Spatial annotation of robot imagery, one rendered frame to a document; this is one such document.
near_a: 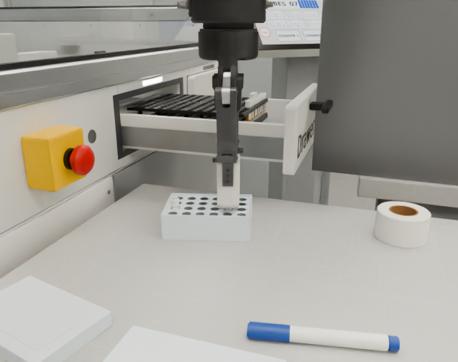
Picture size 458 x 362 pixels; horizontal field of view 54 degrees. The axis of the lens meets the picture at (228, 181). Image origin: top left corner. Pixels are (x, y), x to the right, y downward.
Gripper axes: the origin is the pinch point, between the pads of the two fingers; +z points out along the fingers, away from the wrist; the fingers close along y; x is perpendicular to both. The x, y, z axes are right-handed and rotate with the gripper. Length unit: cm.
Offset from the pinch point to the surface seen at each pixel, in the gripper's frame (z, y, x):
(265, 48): -13, -97, 7
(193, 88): -6.3, -45.9, -10.5
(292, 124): -6.3, -8.0, 9.2
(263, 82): 10, -186, 9
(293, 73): -3, -115, 19
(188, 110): -6.3, -18.6, -8.1
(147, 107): -6.3, -21.5, -15.8
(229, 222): 4.8, 3.3, 0.2
